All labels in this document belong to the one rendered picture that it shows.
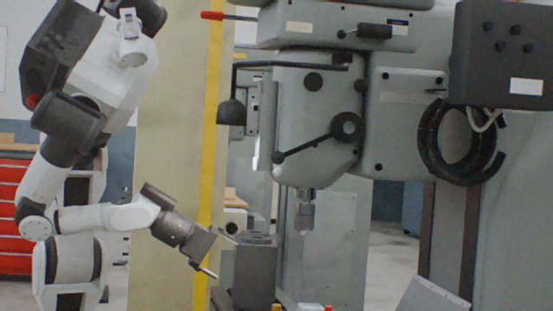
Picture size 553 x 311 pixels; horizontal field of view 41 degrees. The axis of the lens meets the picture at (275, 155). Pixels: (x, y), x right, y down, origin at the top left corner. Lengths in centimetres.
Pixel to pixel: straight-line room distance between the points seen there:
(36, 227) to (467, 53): 110
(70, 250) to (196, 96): 143
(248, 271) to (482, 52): 99
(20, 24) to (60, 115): 905
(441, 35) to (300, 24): 34
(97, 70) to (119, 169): 887
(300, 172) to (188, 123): 180
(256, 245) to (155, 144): 138
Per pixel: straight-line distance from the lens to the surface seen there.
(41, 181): 186
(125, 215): 190
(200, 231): 194
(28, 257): 631
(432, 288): 196
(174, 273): 352
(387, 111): 169
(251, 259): 215
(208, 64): 345
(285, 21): 163
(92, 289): 227
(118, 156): 1071
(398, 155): 171
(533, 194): 179
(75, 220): 194
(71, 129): 178
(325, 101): 167
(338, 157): 168
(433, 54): 175
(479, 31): 151
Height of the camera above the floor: 147
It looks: 3 degrees down
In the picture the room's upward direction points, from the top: 4 degrees clockwise
